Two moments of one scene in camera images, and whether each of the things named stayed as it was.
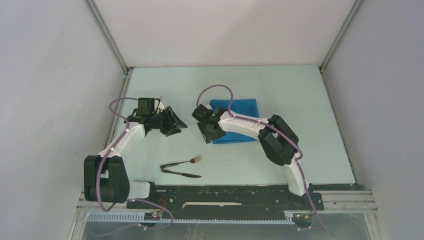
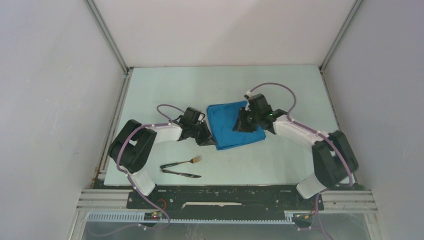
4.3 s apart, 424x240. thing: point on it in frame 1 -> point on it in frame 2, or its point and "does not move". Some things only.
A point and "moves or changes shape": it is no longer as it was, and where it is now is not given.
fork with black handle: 192,160 does not move
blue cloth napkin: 246,107 moves or changes shape
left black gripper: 171,117 -> 207,139
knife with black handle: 186,175 does not move
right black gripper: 207,136 -> 241,125
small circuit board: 154,216 does not move
